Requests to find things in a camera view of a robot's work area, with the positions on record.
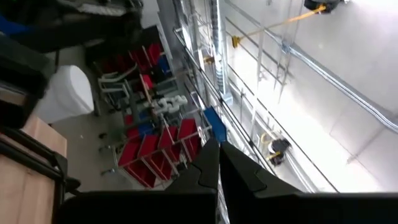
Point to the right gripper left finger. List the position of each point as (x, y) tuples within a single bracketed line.
[(140, 208)]

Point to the black aluminium table frame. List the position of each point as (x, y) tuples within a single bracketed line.
[(59, 186)]

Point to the red plastic storage bin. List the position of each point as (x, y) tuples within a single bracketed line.
[(147, 144), (186, 129), (129, 154), (166, 140)]

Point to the blue plastic storage bin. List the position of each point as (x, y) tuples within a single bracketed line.
[(214, 124)]

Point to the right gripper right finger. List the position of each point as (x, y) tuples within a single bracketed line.
[(295, 208)]

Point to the grey spiral ventilation duct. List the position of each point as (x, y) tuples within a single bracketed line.
[(221, 46)]

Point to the white robot figure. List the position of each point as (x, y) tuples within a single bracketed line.
[(169, 104)]

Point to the white trash bin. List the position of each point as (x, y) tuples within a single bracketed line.
[(66, 93)]

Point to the metal shelf rack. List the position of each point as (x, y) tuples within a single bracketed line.
[(163, 124)]

